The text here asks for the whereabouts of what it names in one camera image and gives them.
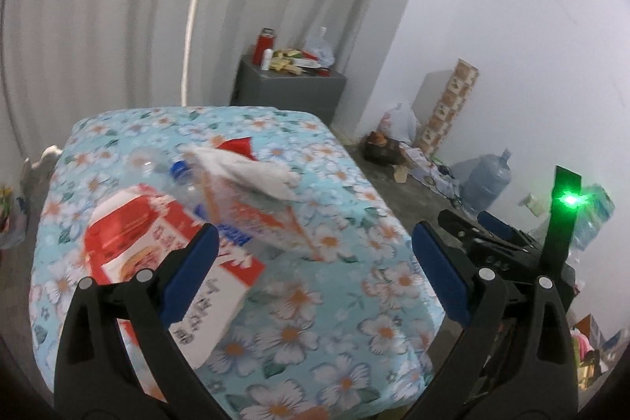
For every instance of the blue floral blanket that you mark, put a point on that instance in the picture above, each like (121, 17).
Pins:
(315, 144)

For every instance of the clear orange-edged plastic wrapper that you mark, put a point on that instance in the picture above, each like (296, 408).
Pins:
(261, 216)

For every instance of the pink cloth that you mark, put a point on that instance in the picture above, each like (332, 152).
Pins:
(583, 343)

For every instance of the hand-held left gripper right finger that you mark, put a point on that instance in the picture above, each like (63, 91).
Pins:
(443, 277)

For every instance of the red white carton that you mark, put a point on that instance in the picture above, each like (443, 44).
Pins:
(128, 223)

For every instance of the white fluffy cloth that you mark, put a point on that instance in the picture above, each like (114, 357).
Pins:
(39, 166)

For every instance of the red white packet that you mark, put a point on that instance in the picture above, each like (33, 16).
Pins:
(315, 64)

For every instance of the clear plastic bag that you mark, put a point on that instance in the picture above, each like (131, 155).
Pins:
(320, 46)

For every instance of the patterned rolled mat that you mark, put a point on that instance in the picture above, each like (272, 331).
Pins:
(450, 105)

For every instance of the yellow packets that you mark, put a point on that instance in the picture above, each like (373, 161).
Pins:
(285, 58)

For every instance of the labelled blue water jug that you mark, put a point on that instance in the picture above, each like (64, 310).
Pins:
(598, 213)

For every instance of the plastic bag with items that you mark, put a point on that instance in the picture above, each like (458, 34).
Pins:
(12, 218)

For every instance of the grey cabinet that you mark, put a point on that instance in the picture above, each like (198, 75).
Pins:
(285, 90)

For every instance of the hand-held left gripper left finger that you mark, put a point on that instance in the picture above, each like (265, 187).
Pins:
(189, 272)

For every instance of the brown paper piece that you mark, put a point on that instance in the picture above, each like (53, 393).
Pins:
(401, 174)

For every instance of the white plastic bag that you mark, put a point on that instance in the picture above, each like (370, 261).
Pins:
(398, 125)

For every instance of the white pipe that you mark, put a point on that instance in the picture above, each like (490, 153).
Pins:
(197, 6)

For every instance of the small white container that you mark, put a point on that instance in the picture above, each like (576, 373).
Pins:
(531, 203)

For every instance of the floral cloth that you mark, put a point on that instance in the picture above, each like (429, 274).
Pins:
(428, 171)

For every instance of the small white bottle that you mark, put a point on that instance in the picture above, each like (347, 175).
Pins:
(267, 58)

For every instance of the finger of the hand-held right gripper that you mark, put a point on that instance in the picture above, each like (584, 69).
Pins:
(494, 223)
(455, 220)

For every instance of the clear plastic bottle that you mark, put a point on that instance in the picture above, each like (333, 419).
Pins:
(152, 164)

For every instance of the red thermos bottle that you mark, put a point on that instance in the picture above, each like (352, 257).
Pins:
(263, 41)

